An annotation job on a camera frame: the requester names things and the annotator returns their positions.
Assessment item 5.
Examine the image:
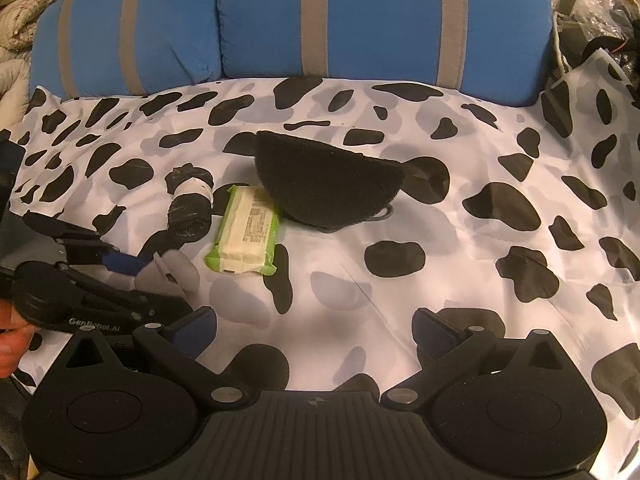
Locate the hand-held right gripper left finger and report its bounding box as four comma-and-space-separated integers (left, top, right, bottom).
57, 306, 252, 409

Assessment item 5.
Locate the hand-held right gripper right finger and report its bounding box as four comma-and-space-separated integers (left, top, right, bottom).
411, 307, 584, 411

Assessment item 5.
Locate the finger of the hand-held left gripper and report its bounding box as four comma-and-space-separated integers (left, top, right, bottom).
65, 270, 195, 324
22, 211, 148, 277

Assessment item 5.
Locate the white silicone piece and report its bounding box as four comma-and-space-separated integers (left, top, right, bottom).
135, 250, 201, 296

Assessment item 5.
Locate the black bag roll white band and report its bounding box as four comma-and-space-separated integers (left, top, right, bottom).
167, 164, 216, 246

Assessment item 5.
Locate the green wet wipes pack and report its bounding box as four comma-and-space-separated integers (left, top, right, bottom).
204, 185, 282, 277

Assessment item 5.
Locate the black fuzzy cloth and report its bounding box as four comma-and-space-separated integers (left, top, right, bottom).
254, 130, 405, 232

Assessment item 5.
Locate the person's left hand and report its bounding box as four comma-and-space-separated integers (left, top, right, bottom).
0, 301, 39, 379

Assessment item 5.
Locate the cow-print blanket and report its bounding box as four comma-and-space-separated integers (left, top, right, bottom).
0, 77, 640, 441

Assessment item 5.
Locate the beige quilted blanket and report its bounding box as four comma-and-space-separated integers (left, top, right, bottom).
0, 0, 68, 128

